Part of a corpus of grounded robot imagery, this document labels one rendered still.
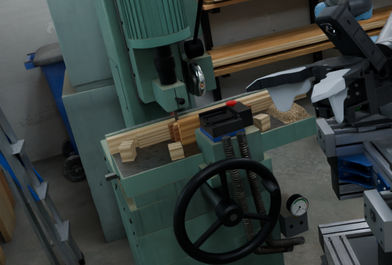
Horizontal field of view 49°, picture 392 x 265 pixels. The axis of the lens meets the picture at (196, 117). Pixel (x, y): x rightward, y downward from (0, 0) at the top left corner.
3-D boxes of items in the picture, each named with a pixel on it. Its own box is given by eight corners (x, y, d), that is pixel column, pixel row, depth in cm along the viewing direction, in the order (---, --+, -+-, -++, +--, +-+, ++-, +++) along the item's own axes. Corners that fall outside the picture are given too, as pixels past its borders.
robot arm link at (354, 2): (339, 21, 168) (338, -7, 164) (365, 16, 170) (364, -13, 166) (350, 24, 161) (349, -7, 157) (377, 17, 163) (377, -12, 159)
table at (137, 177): (133, 216, 107) (128, 196, 105) (112, 168, 134) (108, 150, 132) (338, 144, 123) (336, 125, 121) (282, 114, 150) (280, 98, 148)
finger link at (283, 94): (252, 120, 64) (315, 110, 62) (244, 82, 63) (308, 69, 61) (254, 114, 67) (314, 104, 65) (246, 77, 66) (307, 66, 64)
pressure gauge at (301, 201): (292, 224, 130) (290, 201, 127) (286, 218, 133) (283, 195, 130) (310, 217, 131) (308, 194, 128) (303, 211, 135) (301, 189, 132)
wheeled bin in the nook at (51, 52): (63, 189, 309) (20, 58, 274) (62, 159, 358) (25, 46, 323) (149, 163, 323) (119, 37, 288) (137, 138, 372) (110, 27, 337)
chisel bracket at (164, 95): (168, 117, 125) (162, 90, 122) (156, 105, 138) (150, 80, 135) (192, 110, 127) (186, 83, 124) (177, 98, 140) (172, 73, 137)
